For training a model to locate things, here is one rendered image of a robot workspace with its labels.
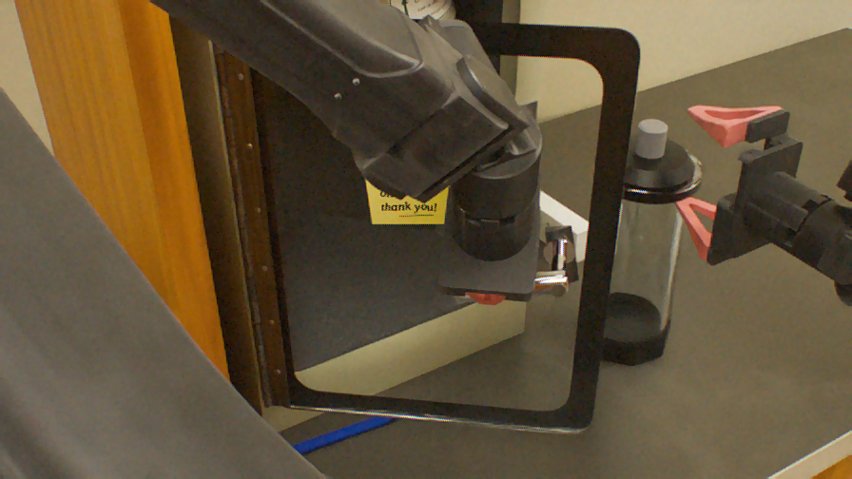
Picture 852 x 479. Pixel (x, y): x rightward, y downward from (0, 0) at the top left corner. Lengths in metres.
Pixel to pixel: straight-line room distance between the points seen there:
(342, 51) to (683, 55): 1.33
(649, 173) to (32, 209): 0.79
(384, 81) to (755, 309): 0.79
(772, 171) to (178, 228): 0.50
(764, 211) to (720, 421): 0.27
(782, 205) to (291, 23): 0.52
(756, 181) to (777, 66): 0.96
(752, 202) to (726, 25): 0.96
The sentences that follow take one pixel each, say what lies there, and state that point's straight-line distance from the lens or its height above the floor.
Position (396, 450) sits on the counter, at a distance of 0.97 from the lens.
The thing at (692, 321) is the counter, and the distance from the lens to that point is 1.15.
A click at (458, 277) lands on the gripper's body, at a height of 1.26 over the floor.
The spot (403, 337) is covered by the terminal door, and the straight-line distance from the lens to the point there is 0.86.
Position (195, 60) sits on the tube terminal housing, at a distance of 0.80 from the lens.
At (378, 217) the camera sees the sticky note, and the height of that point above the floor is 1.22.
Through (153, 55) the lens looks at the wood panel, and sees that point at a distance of 0.64.
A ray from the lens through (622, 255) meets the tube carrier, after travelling 0.99.
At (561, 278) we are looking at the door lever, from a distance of 0.74.
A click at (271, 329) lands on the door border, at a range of 0.88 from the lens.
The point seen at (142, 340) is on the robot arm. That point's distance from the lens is 0.20.
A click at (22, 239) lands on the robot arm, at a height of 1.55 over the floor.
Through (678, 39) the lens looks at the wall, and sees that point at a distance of 1.72.
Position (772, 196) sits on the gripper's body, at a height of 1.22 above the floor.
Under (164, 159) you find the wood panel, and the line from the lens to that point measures 0.67.
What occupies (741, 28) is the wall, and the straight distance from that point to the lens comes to 1.83.
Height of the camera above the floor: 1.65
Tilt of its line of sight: 35 degrees down
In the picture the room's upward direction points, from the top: 1 degrees counter-clockwise
